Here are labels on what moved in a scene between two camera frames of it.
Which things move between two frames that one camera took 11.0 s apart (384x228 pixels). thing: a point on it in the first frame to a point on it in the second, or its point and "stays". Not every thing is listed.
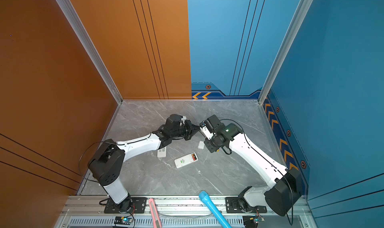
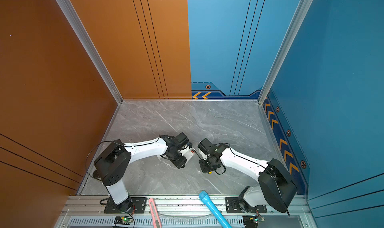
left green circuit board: (123, 220) stays
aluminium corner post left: (63, 0) stays
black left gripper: (191, 130) to (181, 164)
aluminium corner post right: (304, 3) stays
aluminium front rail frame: (181, 212) stays
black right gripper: (210, 148) to (203, 168)
